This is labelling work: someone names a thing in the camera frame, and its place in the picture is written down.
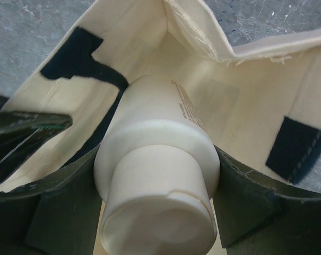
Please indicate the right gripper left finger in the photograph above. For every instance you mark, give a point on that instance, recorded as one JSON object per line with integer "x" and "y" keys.
{"x": 57, "y": 214}

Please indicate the cream lotion bottle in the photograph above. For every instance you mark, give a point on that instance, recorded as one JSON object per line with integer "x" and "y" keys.
{"x": 156, "y": 170}

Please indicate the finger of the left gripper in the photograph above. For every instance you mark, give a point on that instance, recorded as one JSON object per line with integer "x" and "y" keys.
{"x": 22, "y": 133}

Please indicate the cream canvas tote bag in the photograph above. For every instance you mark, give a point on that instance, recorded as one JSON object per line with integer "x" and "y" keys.
{"x": 260, "y": 101}

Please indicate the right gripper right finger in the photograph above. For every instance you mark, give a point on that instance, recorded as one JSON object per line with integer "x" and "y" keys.
{"x": 257, "y": 214}

